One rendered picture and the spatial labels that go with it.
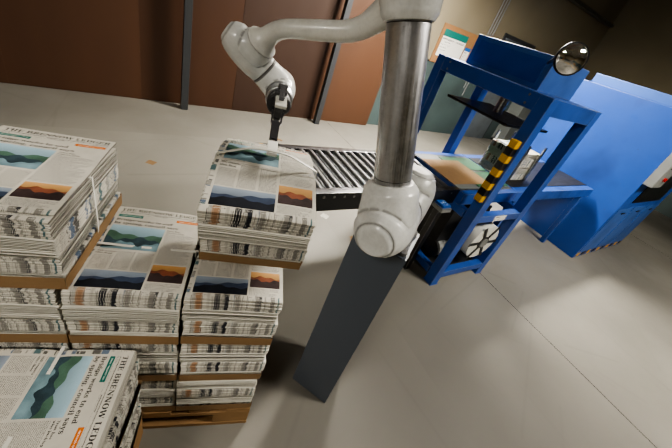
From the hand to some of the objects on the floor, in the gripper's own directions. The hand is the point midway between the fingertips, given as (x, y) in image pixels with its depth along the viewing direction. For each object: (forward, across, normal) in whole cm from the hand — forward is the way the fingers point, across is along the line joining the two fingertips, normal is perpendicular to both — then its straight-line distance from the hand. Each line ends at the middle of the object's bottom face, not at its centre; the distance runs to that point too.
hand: (276, 129), depth 83 cm
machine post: (-170, +147, -174) cm, 284 cm away
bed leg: (-81, +139, -128) cm, 206 cm away
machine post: (-88, +141, -203) cm, 263 cm away
